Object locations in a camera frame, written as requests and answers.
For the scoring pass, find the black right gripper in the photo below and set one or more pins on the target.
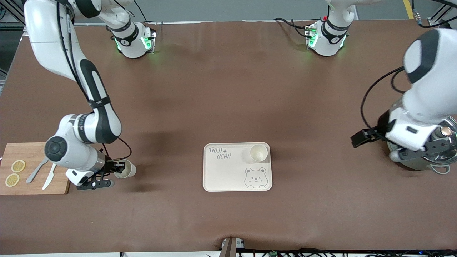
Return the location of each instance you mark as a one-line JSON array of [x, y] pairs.
[[109, 166]]

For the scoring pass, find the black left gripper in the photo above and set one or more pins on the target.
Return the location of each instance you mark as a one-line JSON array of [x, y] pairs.
[[381, 130]]

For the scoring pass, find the white plastic cup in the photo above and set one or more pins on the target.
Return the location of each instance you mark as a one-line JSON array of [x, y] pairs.
[[129, 170], [258, 153]]

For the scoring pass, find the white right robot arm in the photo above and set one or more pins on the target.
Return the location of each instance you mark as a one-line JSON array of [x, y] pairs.
[[96, 117]]

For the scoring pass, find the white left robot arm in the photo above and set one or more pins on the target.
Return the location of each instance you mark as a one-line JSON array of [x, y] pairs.
[[428, 96]]

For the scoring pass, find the cream bear print tray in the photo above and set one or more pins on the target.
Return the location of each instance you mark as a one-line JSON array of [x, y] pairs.
[[225, 175]]

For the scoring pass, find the grey-green electric cooking pot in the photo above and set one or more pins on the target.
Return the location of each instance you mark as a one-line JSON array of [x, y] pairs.
[[414, 166]]

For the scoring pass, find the white plastic knife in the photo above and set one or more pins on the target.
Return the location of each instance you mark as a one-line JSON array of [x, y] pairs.
[[48, 180]]

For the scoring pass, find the grey plastic knife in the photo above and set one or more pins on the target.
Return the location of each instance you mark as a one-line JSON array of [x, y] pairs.
[[34, 175]]

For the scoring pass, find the bamboo cutting board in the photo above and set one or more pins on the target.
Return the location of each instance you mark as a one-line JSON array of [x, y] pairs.
[[32, 182]]

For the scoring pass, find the glass pot lid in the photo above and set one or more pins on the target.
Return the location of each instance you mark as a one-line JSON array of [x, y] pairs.
[[451, 123]]

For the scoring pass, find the yellow lemon slice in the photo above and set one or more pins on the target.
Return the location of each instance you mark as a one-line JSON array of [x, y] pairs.
[[12, 180], [18, 166]]

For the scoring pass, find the grey table clamp bracket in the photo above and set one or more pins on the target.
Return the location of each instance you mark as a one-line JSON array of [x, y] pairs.
[[230, 248]]

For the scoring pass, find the aluminium frame structure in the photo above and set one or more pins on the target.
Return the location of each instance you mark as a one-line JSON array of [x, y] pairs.
[[14, 12]]

